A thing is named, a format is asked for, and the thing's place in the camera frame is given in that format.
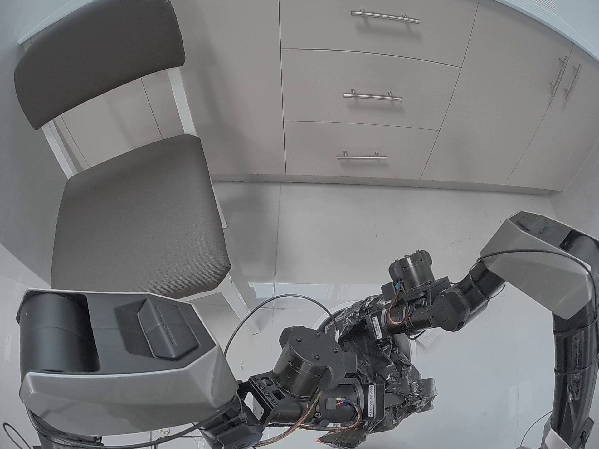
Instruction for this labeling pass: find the white trash bin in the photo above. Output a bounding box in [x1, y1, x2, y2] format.
[317, 303, 418, 366]

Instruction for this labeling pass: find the grey cushioned white chair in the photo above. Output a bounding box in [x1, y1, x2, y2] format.
[14, 0, 263, 336]

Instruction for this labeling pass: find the beige cabinet with drawers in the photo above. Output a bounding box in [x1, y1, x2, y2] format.
[154, 0, 599, 195]

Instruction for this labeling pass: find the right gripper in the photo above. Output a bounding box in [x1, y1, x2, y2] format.
[369, 309, 422, 342]

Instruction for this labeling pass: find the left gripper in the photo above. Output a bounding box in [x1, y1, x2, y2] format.
[322, 384, 404, 432]

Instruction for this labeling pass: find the black plastic bag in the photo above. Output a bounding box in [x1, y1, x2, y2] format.
[323, 293, 438, 448]

